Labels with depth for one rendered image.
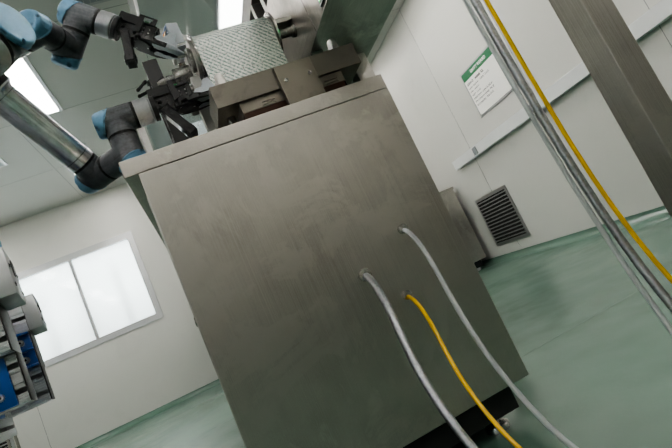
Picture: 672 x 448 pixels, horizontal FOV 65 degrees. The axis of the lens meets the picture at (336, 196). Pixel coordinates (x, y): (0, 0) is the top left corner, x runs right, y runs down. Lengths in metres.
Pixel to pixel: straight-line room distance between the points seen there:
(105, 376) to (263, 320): 6.00
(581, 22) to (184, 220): 0.85
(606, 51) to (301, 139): 0.66
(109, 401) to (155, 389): 0.52
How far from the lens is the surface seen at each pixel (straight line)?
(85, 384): 7.17
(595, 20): 1.00
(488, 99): 5.00
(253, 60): 1.63
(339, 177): 1.25
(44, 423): 7.30
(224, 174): 1.22
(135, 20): 1.74
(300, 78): 1.37
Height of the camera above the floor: 0.46
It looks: 9 degrees up
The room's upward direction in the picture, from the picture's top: 25 degrees counter-clockwise
